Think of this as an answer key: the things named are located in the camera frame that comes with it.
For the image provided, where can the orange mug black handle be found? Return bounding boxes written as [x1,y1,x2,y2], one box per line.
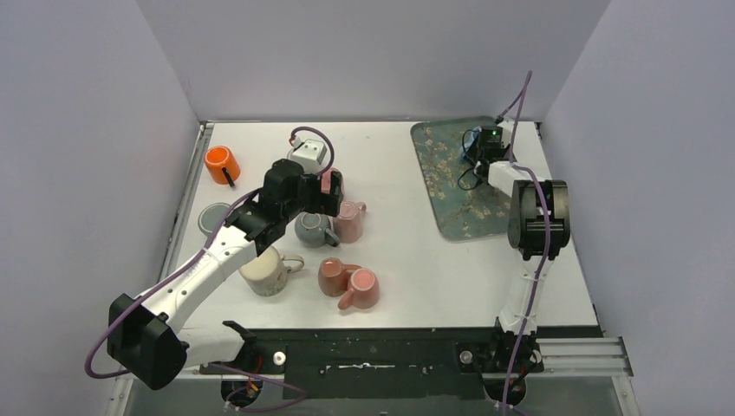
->
[204,146,241,187]

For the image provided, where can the terracotta pink mug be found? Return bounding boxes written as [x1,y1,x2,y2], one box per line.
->
[318,257,361,297]

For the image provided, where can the sage green mug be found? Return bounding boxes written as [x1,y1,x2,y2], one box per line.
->
[197,203,230,237]

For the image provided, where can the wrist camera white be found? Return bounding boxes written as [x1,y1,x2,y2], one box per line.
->
[286,138,328,173]
[498,118,515,145]

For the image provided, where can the cream speckled mug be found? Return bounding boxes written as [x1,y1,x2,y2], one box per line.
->
[238,247,305,297]

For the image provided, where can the teal floral tray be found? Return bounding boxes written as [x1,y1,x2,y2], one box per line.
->
[410,116,510,241]

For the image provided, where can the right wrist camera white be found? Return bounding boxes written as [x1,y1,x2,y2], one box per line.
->
[498,118,515,145]

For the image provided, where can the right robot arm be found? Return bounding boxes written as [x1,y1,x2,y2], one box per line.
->
[462,125,570,336]

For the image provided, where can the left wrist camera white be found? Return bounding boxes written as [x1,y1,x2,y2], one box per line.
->
[286,138,328,173]

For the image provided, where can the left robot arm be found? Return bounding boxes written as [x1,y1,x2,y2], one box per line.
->
[101,159,344,390]

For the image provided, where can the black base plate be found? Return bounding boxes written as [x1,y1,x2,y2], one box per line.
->
[140,326,604,401]

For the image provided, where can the pink ghost pattern mug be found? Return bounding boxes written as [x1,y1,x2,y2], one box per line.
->
[321,167,344,195]

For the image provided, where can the light pink faceted mug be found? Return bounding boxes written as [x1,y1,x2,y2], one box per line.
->
[333,201,367,244]

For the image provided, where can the aluminium rail frame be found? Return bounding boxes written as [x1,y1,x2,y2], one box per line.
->
[106,121,641,416]

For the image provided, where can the salmon pink mug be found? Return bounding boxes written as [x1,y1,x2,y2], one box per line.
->
[337,268,380,310]

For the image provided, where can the grey-blue glazed mug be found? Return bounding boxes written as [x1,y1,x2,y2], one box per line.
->
[294,212,341,248]

